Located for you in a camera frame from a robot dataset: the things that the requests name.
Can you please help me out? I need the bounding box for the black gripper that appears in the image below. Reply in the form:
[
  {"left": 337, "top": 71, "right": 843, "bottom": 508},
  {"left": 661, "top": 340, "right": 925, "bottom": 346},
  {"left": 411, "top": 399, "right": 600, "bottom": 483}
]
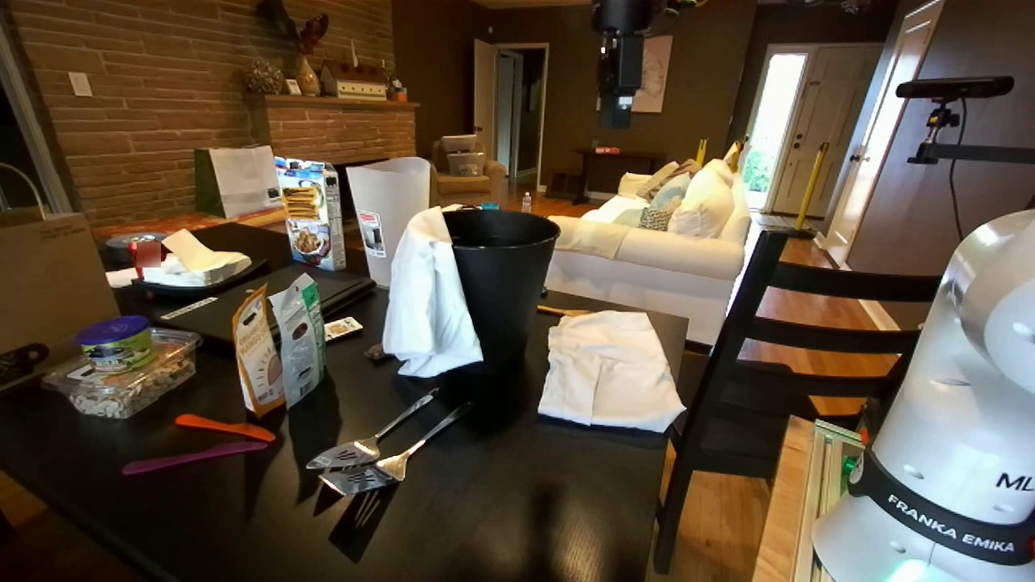
[{"left": 588, "top": 0, "right": 661, "bottom": 125}]

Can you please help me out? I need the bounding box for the white cloth towel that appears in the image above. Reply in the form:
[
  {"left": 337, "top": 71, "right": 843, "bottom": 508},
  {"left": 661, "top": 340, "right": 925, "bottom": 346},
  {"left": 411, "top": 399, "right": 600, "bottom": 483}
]
[
  {"left": 381, "top": 203, "right": 485, "bottom": 383},
  {"left": 533, "top": 306, "right": 688, "bottom": 437}
]

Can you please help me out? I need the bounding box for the black plastic basin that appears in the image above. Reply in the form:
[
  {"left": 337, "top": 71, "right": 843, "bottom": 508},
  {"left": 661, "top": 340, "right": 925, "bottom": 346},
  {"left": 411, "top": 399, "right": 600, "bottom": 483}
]
[{"left": 441, "top": 206, "right": 563, "bottom": 420}]

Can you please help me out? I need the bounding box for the grey green pillow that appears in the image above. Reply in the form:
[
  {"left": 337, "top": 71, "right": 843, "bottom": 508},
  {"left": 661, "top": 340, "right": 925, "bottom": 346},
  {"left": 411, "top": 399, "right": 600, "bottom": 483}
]
[{"left": 639, "top": 172, "right": 691, "bottom": 236}]

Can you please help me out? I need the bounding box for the white pillow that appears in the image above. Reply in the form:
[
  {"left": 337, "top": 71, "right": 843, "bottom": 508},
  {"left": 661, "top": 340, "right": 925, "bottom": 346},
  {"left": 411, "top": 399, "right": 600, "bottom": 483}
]
[{"left": 666, "top": 160, "right": 736, "bottom": 242}]

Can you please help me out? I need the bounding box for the white sofa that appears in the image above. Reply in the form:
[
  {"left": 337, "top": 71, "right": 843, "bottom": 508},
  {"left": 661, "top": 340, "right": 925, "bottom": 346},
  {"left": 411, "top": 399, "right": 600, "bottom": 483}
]
[{"left": 542, "top": 160, "right": 754, "bottom": 348}]

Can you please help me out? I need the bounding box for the cardboard box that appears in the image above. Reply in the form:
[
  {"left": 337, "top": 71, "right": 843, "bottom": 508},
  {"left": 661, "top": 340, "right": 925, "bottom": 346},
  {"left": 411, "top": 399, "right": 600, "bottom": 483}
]
[{"left": 431, "top": 131, "right": 508, "bottom": 206}]

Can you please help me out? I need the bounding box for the white door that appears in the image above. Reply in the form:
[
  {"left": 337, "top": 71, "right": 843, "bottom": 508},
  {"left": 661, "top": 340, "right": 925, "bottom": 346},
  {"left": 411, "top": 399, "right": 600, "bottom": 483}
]
[{"left": 821, "top": 0, "right": 951, "bottom": 263}]

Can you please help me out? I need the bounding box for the white translucent plastic bin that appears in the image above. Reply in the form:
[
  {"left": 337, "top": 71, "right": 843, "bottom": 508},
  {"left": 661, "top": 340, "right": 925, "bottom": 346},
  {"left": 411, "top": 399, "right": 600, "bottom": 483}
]
[{"left": 344, "top": 157, "right": 437, "bottom": 291}]

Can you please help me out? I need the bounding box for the brick mantel shelf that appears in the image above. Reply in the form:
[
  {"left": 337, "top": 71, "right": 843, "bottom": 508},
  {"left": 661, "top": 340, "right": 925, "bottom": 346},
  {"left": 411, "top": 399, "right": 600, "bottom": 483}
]
[{"left": 262, "top": 93, "right": 419, "bottom": 165}]

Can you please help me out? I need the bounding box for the tan vase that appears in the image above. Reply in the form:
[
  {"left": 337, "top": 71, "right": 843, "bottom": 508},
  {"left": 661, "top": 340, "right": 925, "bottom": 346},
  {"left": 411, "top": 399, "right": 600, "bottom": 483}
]
[{"left": 287, "top": 49, "right": 323, "bottom": 99}]

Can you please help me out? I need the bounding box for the dried flower bunch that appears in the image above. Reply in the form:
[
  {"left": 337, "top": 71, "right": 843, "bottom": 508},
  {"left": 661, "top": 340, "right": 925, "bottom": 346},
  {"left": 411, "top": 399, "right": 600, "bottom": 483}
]
[{"left": 255, "top": 0, "right": 334, "bottom": 57}]

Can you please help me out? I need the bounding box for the printed food box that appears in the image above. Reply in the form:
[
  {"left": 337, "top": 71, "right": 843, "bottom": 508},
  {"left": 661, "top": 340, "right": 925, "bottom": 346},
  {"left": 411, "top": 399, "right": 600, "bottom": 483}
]
[{"left": 270, "top": 157, "right": 348, "bottom": 275}]

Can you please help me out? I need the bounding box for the black wooden chair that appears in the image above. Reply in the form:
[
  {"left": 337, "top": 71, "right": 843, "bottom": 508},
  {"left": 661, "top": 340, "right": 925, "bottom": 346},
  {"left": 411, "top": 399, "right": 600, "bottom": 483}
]
[{"left": 652, "top": 224, "right": 945, "bottom": 577}]

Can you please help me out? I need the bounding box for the small white card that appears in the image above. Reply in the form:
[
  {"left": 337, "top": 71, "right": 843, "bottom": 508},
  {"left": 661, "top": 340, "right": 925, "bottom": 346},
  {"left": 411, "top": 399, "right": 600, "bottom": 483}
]
[{"left": 321, "top": 313, "right": 365, "bottom": 346}]

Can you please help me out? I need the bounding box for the green and white pouch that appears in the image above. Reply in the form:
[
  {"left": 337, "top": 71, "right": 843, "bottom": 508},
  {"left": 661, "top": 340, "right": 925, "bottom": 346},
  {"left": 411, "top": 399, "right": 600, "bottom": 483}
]
[{"left": 268, "top": 272, "right": 330, "bottom": 412}]

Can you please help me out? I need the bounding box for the brick hearth bench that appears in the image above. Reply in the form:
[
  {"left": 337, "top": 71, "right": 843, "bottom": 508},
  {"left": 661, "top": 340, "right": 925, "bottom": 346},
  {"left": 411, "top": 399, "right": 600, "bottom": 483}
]
[{"left": 89, "top": 206, "right": 292, "bottom": 247}]

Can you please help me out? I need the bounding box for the wooden crate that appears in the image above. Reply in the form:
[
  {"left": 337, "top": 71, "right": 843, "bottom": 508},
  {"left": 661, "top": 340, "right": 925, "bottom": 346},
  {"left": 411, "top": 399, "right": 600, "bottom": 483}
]
[{"left": 754, "top": 413, "right": 870, "bottom": 582}]

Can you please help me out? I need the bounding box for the brown and white pouch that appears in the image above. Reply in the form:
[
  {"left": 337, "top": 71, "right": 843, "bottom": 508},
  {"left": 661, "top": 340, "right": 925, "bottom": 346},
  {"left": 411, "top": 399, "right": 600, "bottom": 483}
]
[{"left": 229, "top": 284, "right": 287, "bottom": 420}]

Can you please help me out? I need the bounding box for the stack of white napkins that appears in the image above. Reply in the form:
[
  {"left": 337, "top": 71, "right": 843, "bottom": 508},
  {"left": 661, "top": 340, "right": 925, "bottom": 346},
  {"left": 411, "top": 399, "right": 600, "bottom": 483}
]
[{"left": 142, "top": 227, "right": 255, "bottom": 291}]

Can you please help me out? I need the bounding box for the metal spatula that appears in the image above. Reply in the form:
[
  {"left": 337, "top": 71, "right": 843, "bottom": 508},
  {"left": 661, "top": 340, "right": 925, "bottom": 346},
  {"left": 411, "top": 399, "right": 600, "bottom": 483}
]
[
  {"left": 318, "top": 406, "right": 464, "bottom": 499},
  {"left": 305, "top": 384, "right": 442, "bottom": 474}
]

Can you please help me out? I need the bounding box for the red mug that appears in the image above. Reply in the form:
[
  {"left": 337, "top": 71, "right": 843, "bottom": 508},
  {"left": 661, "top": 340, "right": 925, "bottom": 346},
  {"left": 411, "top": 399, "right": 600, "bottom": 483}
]
[{"left": 125, "top": 234, "right": 168, "bottom": 284}]

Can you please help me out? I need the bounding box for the black label card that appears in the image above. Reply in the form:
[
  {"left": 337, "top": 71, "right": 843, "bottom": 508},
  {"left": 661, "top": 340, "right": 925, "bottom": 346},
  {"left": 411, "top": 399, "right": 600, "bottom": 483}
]
[{"left": 326, "top": 487, "right": 401, "bottom": 566}]

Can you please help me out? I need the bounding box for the orange plastic utensil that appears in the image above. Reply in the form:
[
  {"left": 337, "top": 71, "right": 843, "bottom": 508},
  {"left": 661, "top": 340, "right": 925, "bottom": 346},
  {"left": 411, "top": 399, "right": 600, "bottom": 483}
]
[{"left": 172, "top": 412, "right": 282, "bottom": 445}]

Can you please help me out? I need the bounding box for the jar with blue lid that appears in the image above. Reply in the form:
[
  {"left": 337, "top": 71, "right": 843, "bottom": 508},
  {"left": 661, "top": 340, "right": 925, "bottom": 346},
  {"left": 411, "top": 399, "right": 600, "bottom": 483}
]
[{"left": 73, "top": 313, "right": 156, "bottom": 370}]

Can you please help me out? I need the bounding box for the purple plastic utensil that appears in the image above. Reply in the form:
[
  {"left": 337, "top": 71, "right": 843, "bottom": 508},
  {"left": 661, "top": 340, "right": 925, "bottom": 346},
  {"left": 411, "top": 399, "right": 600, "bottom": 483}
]
[{"left": 116, "top": 437, "right": 270, "bottom": 480}]

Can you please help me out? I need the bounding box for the clear plastic food container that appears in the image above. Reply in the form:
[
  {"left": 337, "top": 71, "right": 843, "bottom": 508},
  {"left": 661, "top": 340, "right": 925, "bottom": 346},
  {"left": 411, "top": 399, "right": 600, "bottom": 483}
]
[{"left": 41, "top": 325, "right": 202, "bottom": 424}]

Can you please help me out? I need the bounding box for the framed wall picture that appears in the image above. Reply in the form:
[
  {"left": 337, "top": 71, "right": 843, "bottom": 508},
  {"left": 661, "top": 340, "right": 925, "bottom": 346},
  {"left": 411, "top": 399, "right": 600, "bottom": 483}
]
[{"left": 629, "top": 34, "right": 678, "bottom": 116}]

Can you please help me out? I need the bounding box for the black stereo camera on stand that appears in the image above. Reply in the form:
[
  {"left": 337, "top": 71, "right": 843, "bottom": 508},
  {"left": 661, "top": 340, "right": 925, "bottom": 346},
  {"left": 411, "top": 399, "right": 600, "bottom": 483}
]
[{"left": 892, "top": 75, "right": 1035, "bottom": 172}]

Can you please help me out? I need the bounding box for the paper bag with handle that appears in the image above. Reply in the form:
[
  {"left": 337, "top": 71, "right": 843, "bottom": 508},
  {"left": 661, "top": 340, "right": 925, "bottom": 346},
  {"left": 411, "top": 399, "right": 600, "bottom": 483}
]
[{"left": 0, "top": 160, "right": 122, "bottom": 359}]

